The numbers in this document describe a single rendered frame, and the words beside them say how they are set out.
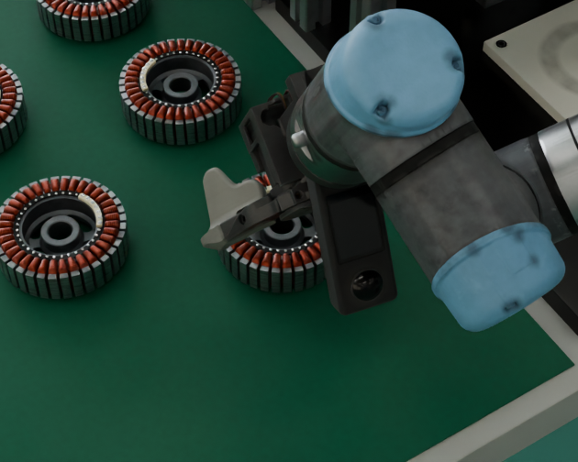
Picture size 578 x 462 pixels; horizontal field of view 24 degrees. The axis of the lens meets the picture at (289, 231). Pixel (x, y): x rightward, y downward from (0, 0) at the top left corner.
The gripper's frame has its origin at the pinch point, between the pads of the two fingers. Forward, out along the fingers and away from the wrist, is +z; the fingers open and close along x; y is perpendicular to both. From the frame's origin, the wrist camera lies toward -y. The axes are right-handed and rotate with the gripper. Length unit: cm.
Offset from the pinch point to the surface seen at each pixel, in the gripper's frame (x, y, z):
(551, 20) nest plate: -33.9, 10.8, 8.5
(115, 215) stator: 12.6, 6.1, 5.1
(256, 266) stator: 3.9, -2.4, 0.7
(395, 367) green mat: -3.1, -14.1, -2.2
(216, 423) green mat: 12.1, -13.1, -1.6
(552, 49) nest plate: -31.9, 7.9, 6.8
